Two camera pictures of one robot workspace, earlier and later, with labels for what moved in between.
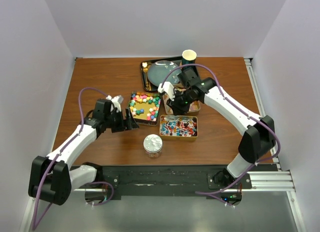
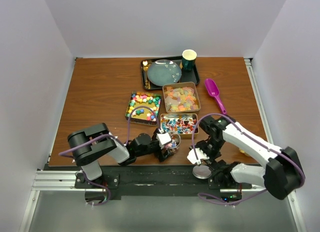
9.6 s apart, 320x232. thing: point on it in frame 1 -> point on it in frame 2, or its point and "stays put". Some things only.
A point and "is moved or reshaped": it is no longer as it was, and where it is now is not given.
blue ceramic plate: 158,70 stays put
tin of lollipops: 178,128 stays put
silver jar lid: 152,142 is moved or reshaped
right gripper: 177,109 -> 211,162
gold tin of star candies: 144,106 stays put
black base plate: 164,179 stays put
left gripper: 123,124 -> 162,156
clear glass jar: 152,145 is moved or reshaped
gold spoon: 147,85 stays put
